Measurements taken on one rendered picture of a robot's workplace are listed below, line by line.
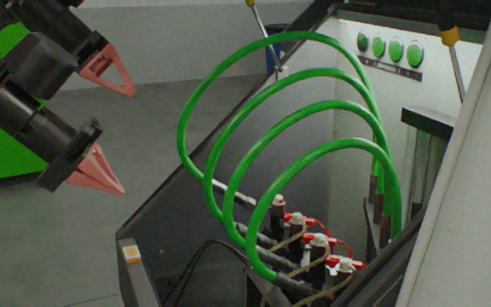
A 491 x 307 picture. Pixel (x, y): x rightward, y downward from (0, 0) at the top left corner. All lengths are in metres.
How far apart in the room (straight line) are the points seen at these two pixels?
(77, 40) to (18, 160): 3.44
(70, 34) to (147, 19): 6.64
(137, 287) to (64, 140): 0.45
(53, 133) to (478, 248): 0.52
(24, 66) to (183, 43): 6.98
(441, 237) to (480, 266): 0.06
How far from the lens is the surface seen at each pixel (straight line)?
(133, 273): 1.16
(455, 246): 0.65
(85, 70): 0.86
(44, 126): 0.74
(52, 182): 0.75
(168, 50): 7.64
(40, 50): 0.72
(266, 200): 0.70
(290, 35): 0.92
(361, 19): 1.18
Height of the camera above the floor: 1.54
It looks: 20 degrees down
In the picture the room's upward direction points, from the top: straight up
